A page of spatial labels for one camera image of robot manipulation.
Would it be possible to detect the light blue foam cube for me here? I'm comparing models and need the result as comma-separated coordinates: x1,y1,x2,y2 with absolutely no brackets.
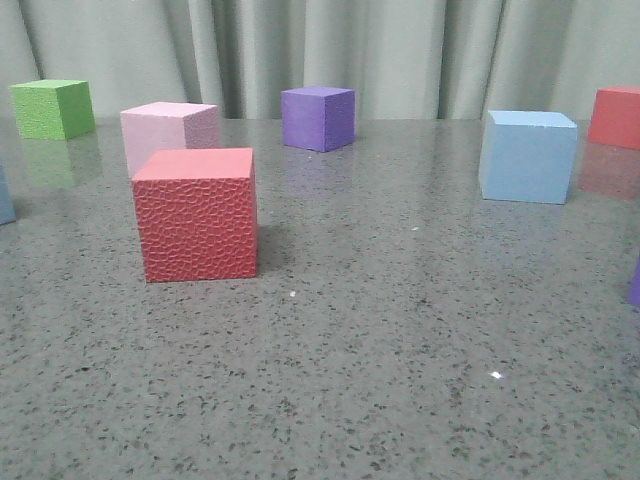
478,110,578,204

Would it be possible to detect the purple foam cube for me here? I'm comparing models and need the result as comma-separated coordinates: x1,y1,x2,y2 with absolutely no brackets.
281,86,356,152

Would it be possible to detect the red textured foam cube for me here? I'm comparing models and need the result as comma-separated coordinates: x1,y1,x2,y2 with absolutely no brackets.
131,147,258,282

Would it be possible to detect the pink foam cube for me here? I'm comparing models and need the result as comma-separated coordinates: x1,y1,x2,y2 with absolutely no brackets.
120,101,221,178

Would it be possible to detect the grey curtain backdrop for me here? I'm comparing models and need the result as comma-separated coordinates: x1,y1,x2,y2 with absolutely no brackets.
1,1,639,119

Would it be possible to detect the green foam cube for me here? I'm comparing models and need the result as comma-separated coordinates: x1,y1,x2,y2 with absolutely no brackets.
9,79,96,140

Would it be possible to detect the purple cube at right edge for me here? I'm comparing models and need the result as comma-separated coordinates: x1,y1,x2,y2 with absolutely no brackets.
627,260,640,306

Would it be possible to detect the red cube at far right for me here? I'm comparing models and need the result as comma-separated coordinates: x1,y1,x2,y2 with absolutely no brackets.
587,85,640,150

